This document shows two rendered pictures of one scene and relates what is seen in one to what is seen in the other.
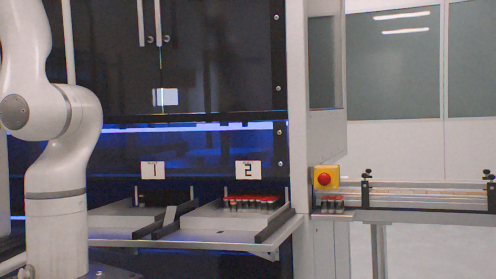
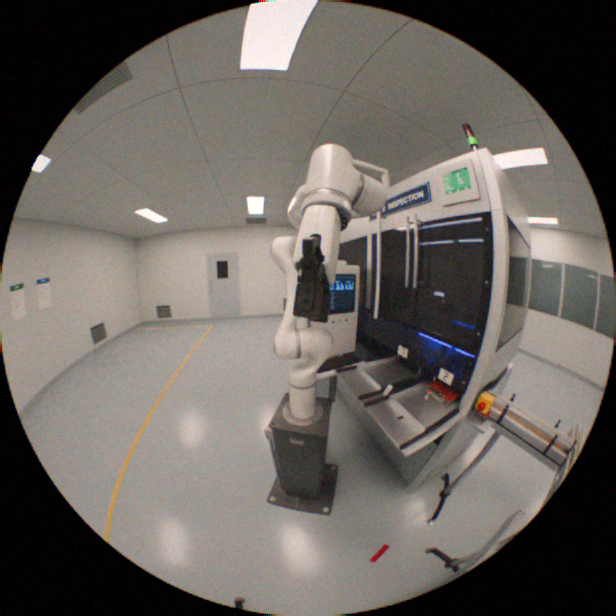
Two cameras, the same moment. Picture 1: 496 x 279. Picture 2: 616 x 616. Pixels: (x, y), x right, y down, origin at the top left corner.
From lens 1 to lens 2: 0.97 m
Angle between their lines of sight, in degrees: 58
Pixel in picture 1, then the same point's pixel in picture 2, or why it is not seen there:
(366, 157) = (530, 327)
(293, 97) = (485, 344)
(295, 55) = (494, 314)
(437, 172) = (550, 342)
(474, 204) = (540, 446)
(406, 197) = (518, 428)
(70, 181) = (298, 382)
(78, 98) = (308, 341)
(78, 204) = (303, 393)
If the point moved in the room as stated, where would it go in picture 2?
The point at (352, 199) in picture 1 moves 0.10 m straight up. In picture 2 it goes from (494, 415) to (503, 398)
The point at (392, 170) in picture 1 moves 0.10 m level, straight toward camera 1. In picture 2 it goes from (537, 336) to (537, 336)
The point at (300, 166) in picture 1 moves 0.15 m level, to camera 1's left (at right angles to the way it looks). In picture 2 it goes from (473, 390) to (446, 379)
